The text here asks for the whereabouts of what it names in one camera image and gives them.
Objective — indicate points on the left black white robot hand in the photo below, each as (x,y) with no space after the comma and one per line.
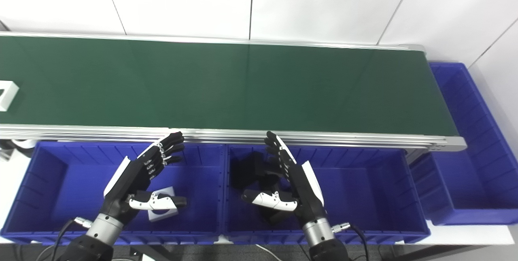
(133,180)

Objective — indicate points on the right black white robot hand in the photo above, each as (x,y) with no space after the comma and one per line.
(301,188)

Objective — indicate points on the white plastic part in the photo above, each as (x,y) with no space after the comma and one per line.
(10,91)

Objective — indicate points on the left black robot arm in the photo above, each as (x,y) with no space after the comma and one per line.
(95,240)

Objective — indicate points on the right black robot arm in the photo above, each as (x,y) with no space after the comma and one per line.
(321,240)

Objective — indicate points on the white square part with hole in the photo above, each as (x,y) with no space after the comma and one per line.
(170,213)

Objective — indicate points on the black plastic part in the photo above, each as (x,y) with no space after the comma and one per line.
(247,170)

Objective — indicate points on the blue plastic bin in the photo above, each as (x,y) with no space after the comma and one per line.
(73,188)
(473,139)
(364,192)

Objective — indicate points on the black white conveyor motor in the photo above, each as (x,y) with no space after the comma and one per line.
(24,143)

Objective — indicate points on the green conveyor belt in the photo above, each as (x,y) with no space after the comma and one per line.
(243,87)

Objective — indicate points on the aluminium conveyor leg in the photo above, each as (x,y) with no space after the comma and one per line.
(415,155)

